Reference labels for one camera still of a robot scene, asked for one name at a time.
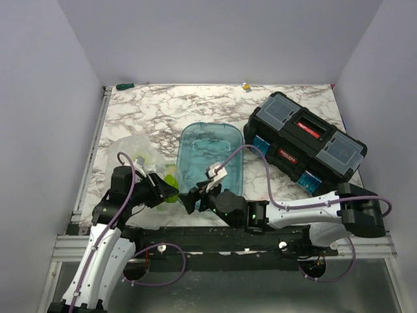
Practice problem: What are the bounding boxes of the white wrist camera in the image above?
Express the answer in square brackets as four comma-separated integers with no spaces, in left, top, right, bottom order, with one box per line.
[205,162,227,192]
[134,156,151,177]

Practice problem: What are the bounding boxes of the clear plastic bag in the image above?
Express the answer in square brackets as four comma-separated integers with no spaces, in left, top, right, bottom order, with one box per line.
[104,135,174,230]

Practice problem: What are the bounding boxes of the small yellow grey brush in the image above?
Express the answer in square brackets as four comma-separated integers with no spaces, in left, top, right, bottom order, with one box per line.
[242,83,252,93]

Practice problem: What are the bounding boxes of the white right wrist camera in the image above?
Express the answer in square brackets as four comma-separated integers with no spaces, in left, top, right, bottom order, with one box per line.
[205,162,227,192]

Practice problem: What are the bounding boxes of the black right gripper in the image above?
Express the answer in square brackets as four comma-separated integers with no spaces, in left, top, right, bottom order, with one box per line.
[179,177,222,215]

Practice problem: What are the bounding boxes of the teal transparent plastic tray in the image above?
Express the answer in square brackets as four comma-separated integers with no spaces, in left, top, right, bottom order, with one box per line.
[177,122,243,196]

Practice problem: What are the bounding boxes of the aluminium mounting rail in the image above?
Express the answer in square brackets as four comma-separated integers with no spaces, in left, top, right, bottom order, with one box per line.
[51,231,399,265]

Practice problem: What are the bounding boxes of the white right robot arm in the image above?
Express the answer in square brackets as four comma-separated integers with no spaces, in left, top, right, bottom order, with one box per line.
[179,183,386,256]

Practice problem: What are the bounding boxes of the green fake fruit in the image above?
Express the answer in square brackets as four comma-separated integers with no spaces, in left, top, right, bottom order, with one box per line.
[158,164,180,205]

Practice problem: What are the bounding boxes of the black plastic toolbox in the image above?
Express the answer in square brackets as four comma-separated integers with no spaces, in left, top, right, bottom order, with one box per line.
[243,92,367,196]

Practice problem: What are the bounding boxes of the green handled screwdriver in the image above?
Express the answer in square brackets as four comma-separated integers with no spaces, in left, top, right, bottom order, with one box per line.
[115,83,135,91]

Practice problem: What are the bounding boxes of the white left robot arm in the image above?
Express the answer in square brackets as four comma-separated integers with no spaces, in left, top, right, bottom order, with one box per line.
[48,166,179,312]

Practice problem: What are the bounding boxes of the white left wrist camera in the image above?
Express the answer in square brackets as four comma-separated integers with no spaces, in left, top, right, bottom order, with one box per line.
[134,156,151,177]

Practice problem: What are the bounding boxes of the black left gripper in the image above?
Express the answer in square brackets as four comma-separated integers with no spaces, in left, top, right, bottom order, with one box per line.
[128,170,179,208]

